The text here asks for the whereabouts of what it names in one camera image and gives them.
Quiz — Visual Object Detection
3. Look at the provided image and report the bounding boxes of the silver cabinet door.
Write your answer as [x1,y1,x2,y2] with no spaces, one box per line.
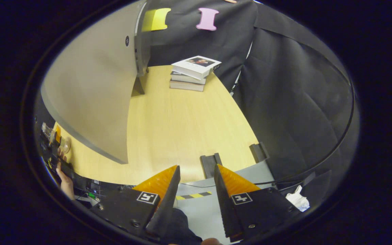
[40,0,149,165]

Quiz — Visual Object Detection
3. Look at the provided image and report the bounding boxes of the grey book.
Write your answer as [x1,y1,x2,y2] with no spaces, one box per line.
[169,80,205,92]
[170,71,207,85]

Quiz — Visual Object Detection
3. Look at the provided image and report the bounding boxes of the yellow black floor tape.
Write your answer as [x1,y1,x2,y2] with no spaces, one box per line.
[176,191,213,200]

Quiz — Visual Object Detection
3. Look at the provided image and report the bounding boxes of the white cover book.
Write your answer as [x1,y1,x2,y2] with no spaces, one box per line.
[171,55,222,80]

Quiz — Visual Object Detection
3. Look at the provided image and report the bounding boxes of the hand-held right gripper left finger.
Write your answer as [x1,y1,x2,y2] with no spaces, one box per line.
[91,165,181,240]

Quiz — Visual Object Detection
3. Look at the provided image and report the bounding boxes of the person's dark trouser leg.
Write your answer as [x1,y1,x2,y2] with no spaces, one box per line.
[162,208,203,245]

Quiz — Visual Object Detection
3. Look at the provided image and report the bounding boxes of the clear glass bottle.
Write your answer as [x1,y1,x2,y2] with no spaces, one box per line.
[42,122,71,153]

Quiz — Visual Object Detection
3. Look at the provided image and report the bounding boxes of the black electronics box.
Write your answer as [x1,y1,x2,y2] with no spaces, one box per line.
[75,177,135,202]

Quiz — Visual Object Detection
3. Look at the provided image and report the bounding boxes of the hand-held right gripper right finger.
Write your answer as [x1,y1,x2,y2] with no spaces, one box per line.
[214,164,300,243]

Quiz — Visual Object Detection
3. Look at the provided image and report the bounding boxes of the black table clamp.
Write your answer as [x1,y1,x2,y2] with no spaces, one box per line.
[249,142,270,163]
[200,153,223,179]

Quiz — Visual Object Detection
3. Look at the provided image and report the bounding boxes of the black backdrop cloth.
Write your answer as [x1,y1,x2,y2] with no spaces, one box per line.
[147,0,360,205]

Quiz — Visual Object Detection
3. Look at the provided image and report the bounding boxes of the crumpled white tissue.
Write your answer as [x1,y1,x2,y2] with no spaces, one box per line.
[286,185,310,212]

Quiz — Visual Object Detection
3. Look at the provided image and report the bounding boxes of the black cable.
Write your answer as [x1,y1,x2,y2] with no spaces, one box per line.
[254,77,356,187]

